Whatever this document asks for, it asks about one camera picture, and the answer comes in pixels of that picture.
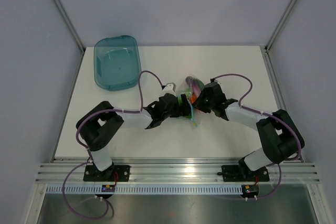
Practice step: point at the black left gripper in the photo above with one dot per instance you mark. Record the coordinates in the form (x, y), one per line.
(183, 109)

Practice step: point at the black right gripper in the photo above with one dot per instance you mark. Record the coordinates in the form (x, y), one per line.
(198, 103)

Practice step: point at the clear zip top bag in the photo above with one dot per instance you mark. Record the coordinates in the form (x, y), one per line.
(187, 97)

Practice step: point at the green toy bell pepper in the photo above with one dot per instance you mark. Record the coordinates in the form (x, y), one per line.
(184, 106)

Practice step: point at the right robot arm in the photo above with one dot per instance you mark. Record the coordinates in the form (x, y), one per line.
(279, 137)

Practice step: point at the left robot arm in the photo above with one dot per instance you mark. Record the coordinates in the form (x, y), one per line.
(97, 128)

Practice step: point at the orange toy pumpkin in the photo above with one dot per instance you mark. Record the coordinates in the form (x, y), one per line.
(193, 98)

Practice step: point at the purple toy eggplant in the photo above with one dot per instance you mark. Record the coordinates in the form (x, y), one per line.
(196, 86)

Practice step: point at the teal plastic bin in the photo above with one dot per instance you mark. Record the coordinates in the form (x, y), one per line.
(116, 63)

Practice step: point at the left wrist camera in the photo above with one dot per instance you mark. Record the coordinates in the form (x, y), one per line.
(169, 88)

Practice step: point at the right aluminium frame post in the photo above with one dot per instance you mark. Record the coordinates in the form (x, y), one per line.
(280, 25)

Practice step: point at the aluminium frame post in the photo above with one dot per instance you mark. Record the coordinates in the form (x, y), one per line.
(64, 16)
(280, 25)

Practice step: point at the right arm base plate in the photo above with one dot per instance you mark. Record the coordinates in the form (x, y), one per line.
(233, 173)

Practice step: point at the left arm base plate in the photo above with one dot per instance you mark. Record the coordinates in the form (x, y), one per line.
(120, 173)

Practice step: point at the aluminium mounting rail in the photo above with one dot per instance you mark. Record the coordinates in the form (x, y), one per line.
(179, 171)

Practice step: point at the white slotted cable duct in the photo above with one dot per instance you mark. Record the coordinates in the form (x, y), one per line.
(126, 189)

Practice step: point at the left aluminium frame post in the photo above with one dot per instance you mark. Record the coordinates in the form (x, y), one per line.
(64, 16)

